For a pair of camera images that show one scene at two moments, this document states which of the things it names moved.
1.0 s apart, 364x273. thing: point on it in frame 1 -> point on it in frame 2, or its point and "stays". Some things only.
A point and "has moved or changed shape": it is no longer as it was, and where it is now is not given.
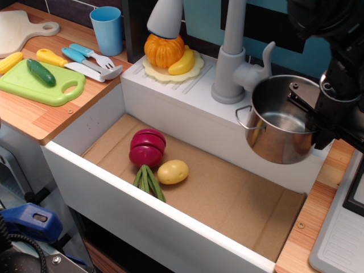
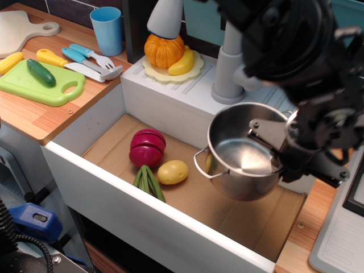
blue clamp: x=33 y=221 stays
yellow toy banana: x=186 y=62 stays
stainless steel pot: x=278 y=130 has moved or changed shape
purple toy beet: x=146 y=150 stays
